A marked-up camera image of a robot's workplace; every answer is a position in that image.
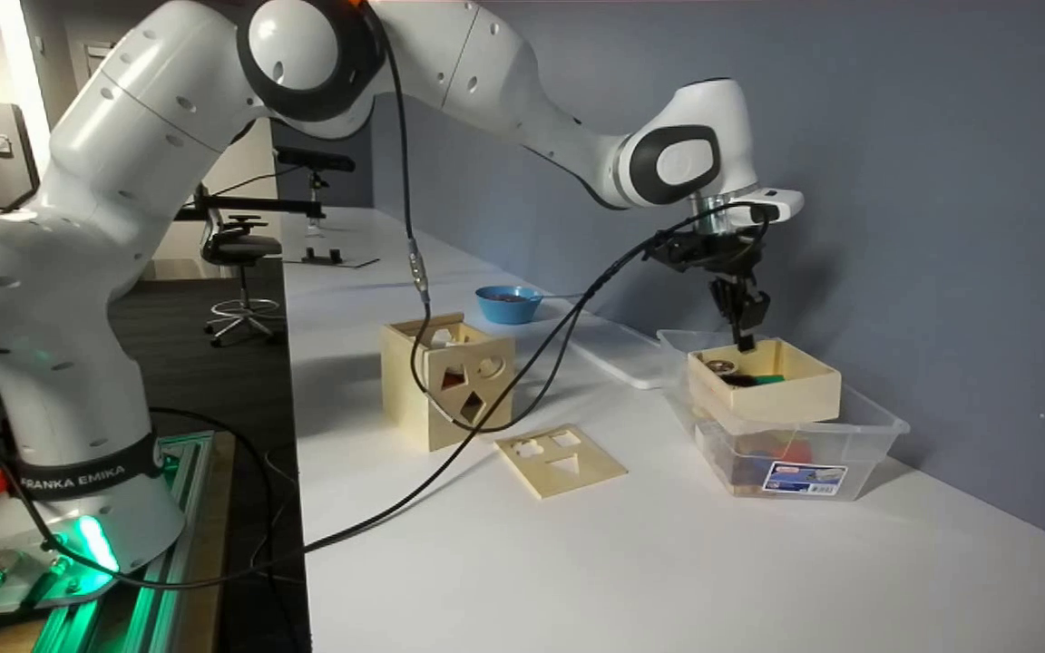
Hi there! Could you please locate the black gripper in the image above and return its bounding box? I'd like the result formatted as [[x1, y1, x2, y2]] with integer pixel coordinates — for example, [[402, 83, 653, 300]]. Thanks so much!
[[703, 266, 778, 354]]

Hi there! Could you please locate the small wooden box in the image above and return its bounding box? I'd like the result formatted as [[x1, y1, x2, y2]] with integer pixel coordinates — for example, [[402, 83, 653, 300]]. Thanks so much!
[[681, 333, 850, 438]]

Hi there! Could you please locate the clear plastic lunchbox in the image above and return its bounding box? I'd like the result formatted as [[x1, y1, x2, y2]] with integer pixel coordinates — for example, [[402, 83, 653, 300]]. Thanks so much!
[[653, 322, 915, 503]]

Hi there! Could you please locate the robot base mounting platform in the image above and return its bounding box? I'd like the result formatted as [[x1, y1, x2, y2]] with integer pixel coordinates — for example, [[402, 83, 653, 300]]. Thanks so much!
[[0, 429, 243, 653]]

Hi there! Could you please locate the clear plastic lunchbox lid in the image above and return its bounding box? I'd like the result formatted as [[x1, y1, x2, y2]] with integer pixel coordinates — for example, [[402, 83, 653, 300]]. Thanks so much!
[[561, 312, 698, 397]]

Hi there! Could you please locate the red toy block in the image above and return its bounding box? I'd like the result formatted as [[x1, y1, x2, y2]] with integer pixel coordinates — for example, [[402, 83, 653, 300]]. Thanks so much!
[[772, 438, 821, 467]]

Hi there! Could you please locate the wooden lid with shape cutouts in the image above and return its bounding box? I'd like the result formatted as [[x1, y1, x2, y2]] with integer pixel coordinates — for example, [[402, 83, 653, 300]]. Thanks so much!
[[489, 423, 632, 503]]

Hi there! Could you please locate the blue bowl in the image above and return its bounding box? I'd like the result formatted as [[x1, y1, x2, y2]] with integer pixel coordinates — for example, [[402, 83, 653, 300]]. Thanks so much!
[[473, 284, 547, 331]]

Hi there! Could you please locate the big wooden shape sorter cube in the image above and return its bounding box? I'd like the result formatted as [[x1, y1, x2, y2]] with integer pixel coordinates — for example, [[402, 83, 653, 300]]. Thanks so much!
[[376, 312, 524, 458]]

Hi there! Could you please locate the black office chair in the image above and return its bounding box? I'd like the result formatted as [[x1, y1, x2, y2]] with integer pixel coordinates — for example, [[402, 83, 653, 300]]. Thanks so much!
[[190, 178, 293, 351]]

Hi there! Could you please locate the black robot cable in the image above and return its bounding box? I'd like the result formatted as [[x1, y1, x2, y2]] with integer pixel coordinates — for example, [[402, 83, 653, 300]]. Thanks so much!
[[172, 22, 780, 559]]

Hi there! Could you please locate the black camera stand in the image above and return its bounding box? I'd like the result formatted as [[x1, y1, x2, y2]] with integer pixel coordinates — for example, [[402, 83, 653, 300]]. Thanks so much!
[[271, 143, 385, 273]]

